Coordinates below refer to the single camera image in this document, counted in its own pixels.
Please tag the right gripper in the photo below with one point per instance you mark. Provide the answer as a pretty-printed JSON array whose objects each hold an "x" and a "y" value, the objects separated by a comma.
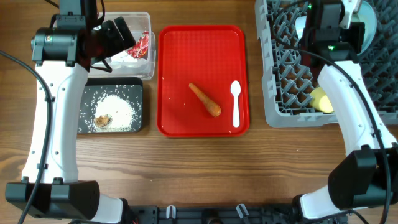
[{"x": 356, "y": 32}]

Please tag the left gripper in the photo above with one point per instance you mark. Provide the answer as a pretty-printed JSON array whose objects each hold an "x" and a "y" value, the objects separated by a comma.
[{"x": 117, "y": 43}]

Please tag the white napkin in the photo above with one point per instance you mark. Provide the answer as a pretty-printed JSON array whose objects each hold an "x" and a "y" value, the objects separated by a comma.
[{"x": 123, "y": 57}]

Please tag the light blue bowl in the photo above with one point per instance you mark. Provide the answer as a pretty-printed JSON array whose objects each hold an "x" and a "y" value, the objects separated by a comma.
[{"x": 300, "y": 24}]

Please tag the red snack wrapper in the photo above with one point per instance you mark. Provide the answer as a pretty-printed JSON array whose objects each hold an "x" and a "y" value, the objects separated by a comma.
[{"x": 140, "y": 49}]

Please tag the light blue plate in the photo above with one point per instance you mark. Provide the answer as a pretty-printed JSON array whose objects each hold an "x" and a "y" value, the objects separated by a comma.
[{"x": 367, "y": 15}]

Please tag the yellow cup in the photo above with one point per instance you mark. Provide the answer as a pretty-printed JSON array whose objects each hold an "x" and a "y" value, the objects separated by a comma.
[{"x": 320, "y": 101}]

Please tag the white rice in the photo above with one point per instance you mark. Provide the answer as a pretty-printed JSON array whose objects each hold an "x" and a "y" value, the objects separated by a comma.
[{"x": 121, "y": 112}]

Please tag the brown food scrap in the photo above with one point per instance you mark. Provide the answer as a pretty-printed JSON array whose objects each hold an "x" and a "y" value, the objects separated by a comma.
[{"x": 102, "y": 121}]

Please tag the white plastic spoon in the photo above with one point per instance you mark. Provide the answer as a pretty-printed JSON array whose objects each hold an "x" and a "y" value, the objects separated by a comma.
[{"x": 235, "y": 91}]

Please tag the orange carrot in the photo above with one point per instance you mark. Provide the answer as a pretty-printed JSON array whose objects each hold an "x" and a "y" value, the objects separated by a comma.
[{"x": 213, "y": 108}]

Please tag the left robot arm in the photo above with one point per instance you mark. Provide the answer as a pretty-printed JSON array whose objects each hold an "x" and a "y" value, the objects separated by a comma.
[{"x": 49, "y": 186}]

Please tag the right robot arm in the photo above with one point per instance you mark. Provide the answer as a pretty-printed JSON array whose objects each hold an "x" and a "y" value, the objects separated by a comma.
[{"x": 331, "y": 43}]

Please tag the grey dishwasher rack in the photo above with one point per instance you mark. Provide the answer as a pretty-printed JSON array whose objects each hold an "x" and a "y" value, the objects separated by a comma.
[{"x": 287, "y": 84}]

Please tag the black waste tray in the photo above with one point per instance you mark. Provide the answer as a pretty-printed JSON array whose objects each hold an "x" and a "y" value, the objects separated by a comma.
[{"x": 136, "y": 93}]

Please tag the clear plastic bin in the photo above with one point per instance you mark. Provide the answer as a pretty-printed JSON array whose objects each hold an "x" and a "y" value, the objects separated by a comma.
[{"x": 143, "y": 70}]

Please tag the red serving tray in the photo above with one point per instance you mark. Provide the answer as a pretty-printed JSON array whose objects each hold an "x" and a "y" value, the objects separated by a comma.
[{"x": 211, "y": 57}]

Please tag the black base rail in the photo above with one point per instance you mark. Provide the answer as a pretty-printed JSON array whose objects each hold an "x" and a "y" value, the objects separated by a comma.
[{"x": 240, "y": 214}]

